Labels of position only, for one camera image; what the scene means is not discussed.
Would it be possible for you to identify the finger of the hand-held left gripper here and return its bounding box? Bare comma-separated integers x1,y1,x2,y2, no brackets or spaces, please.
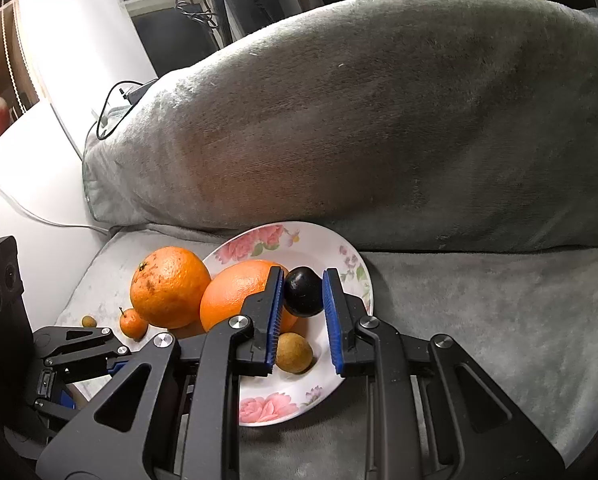
36,382,87,418
33,326,132,367

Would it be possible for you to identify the white floral plate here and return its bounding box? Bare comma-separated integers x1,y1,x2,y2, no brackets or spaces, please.
201,221,375,427

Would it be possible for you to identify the large smooth orange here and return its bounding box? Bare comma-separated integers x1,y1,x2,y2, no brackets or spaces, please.
199,260,300,335

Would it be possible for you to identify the small mandarin with stem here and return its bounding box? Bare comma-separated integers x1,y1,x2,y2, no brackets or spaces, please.
119,307,150,339

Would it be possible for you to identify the black cable with adapter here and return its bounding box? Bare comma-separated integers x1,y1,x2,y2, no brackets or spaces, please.
96,0,220,141

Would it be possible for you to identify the dark purple plum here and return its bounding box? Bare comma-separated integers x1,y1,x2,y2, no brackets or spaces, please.
284,266,326,318

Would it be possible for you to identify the white cable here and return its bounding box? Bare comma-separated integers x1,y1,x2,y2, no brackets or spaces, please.
0,160,110,233

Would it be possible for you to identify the large spotted orange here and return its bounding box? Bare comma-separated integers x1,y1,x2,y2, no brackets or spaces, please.
130,246,213,329

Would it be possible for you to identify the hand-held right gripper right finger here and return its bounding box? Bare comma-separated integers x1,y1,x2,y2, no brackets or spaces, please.
321,268,565,480

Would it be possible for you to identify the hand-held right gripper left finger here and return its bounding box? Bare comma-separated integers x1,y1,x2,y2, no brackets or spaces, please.
36,266,286,480

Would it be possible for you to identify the white bead cord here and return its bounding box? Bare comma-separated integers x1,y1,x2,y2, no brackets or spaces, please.
1,0,44,106

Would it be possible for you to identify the white window frame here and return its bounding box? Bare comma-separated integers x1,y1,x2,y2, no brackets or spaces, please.
111,0,360,61

